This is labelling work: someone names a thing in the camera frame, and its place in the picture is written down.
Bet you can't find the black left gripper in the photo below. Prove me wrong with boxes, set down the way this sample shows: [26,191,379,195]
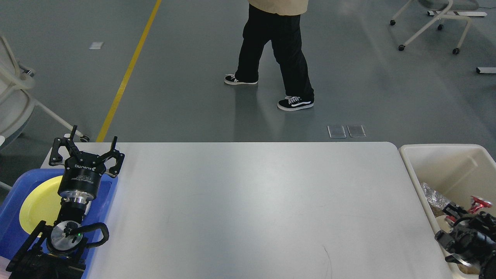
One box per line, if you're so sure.
[48,125,125,203]

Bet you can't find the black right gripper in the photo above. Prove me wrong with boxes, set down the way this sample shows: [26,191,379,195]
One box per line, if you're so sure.
[435,203,495,268]

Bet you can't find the foil tray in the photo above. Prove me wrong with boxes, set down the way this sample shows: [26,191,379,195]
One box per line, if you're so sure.
[420,183,451,213]

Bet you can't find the crushed red soda can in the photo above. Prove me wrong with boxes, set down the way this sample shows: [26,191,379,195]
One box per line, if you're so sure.
[451,196,493,222]

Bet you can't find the yellow-green plastic plate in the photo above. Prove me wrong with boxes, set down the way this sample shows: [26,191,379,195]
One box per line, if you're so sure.
[19,175,65,234]

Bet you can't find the white paper cup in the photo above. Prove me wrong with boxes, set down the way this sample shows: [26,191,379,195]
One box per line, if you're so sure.
[435,215,454,233]

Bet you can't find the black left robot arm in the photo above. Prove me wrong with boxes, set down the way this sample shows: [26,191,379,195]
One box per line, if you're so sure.
[6,126,125,279]

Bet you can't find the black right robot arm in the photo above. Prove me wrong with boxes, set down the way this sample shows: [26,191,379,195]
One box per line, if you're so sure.
[435,203,496,279]

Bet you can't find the cream plastic bin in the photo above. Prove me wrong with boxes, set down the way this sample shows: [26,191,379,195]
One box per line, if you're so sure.
[399,144,496,279]

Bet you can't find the white chair leg left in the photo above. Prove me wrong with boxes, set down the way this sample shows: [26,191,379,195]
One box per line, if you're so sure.
[0,34,90,190]

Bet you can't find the blue plastic tray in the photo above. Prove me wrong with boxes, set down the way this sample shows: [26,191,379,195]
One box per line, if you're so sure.
[1,169,117,279]

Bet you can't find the floor outlet plates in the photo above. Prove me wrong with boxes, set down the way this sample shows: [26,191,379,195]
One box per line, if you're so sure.
[327,125,367,138]

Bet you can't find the white bar on floor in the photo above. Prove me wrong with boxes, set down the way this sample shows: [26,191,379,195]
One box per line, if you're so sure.
[476,67,496,74]

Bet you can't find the white office chair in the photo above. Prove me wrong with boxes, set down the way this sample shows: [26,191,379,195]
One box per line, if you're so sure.
[398,0,487,55]

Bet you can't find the person in tan jacket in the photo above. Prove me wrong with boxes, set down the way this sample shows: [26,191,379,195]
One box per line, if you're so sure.
[224,0,315,112]

